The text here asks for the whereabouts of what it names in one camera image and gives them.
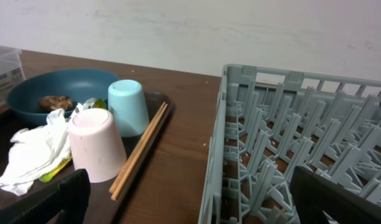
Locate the foil snack wrapper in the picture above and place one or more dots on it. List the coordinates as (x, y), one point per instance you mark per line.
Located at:
(89, 104)

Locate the white crumpled napkin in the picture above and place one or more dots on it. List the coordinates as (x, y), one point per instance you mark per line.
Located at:
(36, 152)

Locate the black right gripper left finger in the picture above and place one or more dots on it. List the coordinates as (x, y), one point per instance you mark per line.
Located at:
(66, 199)

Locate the clear plastic bin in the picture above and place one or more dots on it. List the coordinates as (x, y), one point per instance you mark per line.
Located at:
(11, 72)

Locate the yellow green wrapper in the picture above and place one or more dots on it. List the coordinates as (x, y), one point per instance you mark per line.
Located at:
(50, 175)

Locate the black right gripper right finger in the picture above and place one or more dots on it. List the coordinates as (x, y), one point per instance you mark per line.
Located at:
(315, 198)

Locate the dark blue bowl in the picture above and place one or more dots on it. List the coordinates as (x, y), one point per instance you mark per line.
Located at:
(80, 84)

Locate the light blue cup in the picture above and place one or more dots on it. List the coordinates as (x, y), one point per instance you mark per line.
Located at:
(127, 103)

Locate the wooden chopstick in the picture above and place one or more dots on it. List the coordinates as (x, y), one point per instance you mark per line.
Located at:
(142, 152)
(139, 146)

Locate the brown food scrap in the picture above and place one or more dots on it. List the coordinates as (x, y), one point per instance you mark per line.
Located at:
(51, 103)

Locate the pink cup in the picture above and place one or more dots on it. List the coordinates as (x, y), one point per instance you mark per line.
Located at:
(96, 144)

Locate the grey dishwasher rack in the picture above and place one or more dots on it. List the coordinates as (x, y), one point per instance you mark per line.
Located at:
(270, 121)

